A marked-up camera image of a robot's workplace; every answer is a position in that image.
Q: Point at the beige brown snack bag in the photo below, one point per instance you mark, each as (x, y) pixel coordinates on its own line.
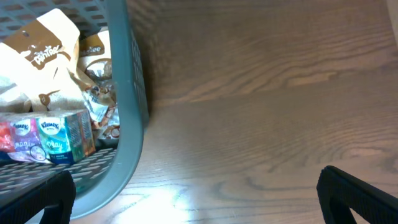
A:
(100, 95)

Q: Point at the brown topped Pantree bag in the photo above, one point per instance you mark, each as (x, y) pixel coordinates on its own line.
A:
(41, 59)

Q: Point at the Kleenex tissue multipack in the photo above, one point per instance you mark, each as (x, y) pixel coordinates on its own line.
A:
(58, 137)

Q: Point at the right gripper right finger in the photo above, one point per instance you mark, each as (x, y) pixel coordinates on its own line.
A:
(340, 193)

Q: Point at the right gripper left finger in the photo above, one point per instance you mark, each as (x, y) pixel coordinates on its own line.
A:
(54, 195)

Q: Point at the plain beige snack bag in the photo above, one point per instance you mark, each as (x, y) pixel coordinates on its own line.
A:
(13, 100)

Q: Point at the grey plastic basket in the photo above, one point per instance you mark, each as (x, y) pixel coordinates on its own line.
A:
(102, 176)

